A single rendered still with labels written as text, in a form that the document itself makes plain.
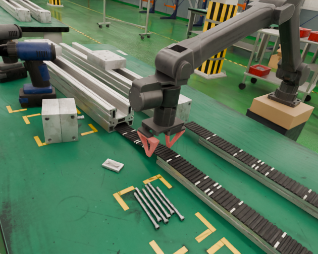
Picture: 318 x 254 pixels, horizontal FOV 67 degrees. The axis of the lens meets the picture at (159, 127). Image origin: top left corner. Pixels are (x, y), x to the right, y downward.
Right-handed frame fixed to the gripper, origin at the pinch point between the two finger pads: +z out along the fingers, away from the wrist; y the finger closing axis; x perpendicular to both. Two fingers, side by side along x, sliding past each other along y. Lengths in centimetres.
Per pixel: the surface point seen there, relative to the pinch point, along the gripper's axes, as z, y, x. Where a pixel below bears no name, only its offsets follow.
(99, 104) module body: -4.7, 4.9, -24.2
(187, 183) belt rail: 2.1, 1.8, 12.9
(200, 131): -0.3, -18.2, 0.7
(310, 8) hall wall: -41, -790, -225
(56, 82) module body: 0, 5, -58
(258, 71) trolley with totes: 47, -302, -104
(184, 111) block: -2.6, -20.7, -9.5
